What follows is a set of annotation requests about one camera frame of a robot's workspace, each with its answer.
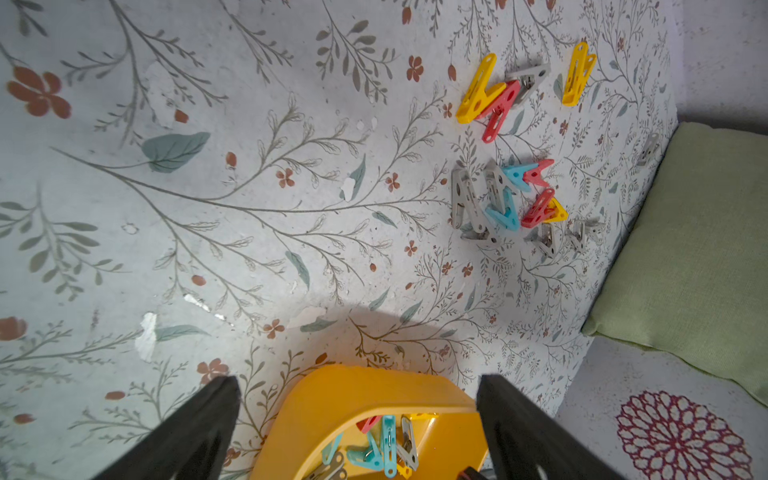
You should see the yellow clothespin left pair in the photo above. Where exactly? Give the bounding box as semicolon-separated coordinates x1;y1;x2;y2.
455;53;506;124

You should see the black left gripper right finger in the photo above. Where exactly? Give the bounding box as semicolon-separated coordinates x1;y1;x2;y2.
476;374;621;479

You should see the red clothespin in pile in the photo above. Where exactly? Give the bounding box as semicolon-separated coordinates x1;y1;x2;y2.
521;188;555;229

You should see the teal clothespin in pile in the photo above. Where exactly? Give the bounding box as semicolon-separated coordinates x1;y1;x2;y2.
485;160;537;231

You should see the green square pillow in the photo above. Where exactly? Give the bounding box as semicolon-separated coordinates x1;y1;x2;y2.
583;122;767;402

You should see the grey clothespin pile left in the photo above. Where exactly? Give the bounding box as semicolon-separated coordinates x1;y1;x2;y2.
451;168;489;241

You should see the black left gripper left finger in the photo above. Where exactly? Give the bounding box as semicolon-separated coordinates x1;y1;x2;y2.
96;376;241;479

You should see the red clothespin back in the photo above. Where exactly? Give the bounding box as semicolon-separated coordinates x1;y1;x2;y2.
356;415;381;434

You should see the yellow clothespin in pile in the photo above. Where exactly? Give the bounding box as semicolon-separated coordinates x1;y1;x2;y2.
543;197;569;223

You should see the yellow plastic storage tray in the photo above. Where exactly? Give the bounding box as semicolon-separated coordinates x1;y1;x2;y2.
251;365;488;479

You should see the red clothespin left pair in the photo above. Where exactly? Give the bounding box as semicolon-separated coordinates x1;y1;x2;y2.
477;80;522;144

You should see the grey clothespin by pillow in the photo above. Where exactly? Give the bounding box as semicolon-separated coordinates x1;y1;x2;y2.
635;133;660;166

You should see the red clothespin upper pile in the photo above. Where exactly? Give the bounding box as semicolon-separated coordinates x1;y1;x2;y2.
523;159;555;188

